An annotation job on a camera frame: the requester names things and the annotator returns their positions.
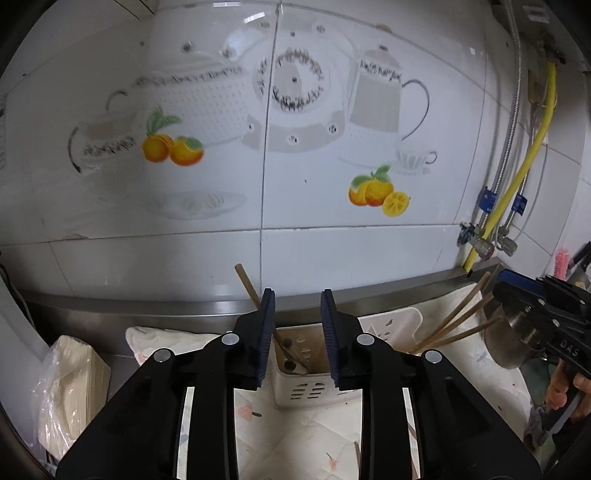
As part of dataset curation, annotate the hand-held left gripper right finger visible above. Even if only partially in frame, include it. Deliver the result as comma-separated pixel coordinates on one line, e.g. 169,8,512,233
321,288,542,480

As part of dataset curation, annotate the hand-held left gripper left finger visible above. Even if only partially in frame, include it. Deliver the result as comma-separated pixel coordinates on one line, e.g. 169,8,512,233
55,288,278,480

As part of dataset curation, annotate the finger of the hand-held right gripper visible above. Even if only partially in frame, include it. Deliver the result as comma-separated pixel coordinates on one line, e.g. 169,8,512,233
492,270,548,301
501,299,557,326

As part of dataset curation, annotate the beige plastic utensil holder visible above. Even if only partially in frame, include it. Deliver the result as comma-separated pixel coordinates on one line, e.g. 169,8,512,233
269,306,424,410

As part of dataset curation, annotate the person's right hand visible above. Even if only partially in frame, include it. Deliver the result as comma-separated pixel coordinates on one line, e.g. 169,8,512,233
545,357,591,411

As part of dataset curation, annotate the steel water valve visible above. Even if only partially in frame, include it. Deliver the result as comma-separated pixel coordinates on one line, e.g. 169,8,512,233
496,225,519,257

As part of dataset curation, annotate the grey knitted cloth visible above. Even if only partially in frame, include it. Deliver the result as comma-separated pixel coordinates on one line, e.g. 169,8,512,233
524,406,556,450

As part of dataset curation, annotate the white printed quilted mat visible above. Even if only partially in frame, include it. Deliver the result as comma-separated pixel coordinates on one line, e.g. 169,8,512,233
124,282,532,480

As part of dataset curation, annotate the bag of beige sheets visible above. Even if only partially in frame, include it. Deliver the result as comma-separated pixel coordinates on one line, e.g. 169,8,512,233
31,335,112,462

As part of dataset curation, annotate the white plastic board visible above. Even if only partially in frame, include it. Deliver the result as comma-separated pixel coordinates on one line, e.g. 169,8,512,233
0,272,51,407

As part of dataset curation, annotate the steel pot with black handle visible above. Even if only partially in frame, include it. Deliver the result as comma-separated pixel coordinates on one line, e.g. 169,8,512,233
484,295,561,370

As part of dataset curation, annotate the braided steel hose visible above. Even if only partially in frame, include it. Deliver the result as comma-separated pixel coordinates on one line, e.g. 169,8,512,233
501,99,548,232
475,0,526,232

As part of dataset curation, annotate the yellow gas hose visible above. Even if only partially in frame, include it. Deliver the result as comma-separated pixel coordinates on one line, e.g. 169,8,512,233
464,60,558,273

